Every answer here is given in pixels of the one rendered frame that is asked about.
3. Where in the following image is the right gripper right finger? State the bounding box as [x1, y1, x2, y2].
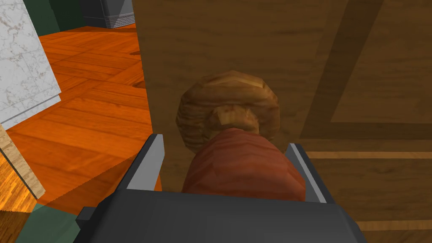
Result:
[285, 143, 336, 204]

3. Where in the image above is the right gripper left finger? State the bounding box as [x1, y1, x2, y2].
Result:
[117, 133, 165, 192]

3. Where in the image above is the brown wooden door knob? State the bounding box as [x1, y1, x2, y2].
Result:
[175, 70, 306, 202]

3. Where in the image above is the brown wooden door leaf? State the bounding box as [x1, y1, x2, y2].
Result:
[131, 0, 432, 243]

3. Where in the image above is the grey ribbed appliance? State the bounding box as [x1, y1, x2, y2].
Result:
[79, 0, 135, 30]

